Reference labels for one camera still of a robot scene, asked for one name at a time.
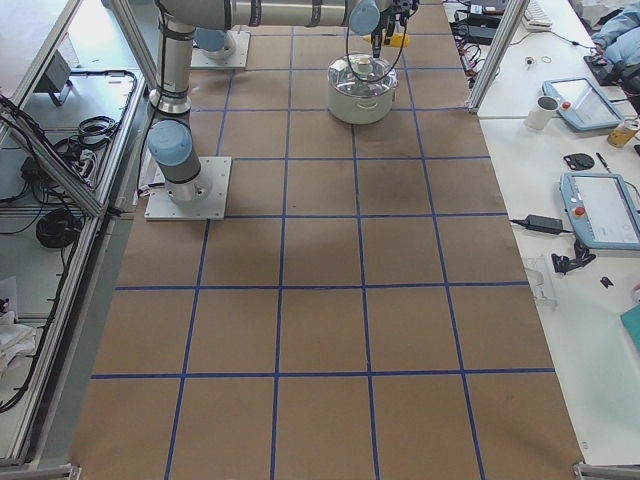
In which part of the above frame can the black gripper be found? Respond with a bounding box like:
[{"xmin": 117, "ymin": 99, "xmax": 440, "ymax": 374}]
[{"xmin": 371, "ymin": 0, "xmax": 420, "ymax": 55}]

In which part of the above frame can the yellow corn cob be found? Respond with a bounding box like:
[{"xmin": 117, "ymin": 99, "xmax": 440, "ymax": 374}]
[{"xmin": 381, "ymin": 32, "xmax": 411, "ymax": 48}]

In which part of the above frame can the glass pot lid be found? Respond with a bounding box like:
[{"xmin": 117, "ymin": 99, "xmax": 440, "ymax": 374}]
[{"xmin": 327, "ymin": 53, "xmax": 397, "ymax": 99}]

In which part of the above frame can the pale green electric pot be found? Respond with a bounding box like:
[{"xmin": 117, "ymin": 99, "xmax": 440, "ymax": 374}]
[{"xmin": 327, "ymin": 53, "xmax": 398, "ymax": 125}]

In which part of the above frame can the white mug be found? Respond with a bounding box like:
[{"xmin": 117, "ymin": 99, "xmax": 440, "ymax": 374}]
[{"xmin": 524, "ymin": 95, "xmax": 560, "ymax": 131}]

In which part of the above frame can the upper teach pendant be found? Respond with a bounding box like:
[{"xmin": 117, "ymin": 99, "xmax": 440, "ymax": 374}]
[{"xmin": 542, "ymin": 77, "xmax": 624, "ymax": 131}]

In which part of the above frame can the teach pendant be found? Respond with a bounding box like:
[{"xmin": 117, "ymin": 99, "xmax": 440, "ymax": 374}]
[
  {"xmin": 542, "ymin": 77, "xmax": 624, "ymax": 131},
  {"xmin": 559, "ymin": 172, "xmax": 639, "ymax": 251}
]

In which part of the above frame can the black power adapter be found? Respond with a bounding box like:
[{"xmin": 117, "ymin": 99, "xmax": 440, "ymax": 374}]
[{"xmin": 510, "ymin": 214, "xmax": 571, "ymax": 235}]

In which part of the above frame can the lower teach pendant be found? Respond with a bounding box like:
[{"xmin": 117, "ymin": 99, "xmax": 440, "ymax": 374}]
[{"xmin": 559, "ymin": 172, "xmax": 639, "ymax": 251}]

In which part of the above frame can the aluminium frame post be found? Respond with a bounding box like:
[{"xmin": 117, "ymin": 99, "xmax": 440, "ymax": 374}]
[{"xmin": 467, "ymin": 0, "xmax": 529, "ymax": 114}]

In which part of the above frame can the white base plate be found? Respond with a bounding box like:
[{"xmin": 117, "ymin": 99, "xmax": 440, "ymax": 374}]
[
  {"xmin": 144, "ymin": 156, "xmax": 232, "ymax": 221},
  {"xmin": 191, "ymin": 28, "xmax": 251, "ymax": 70}
]

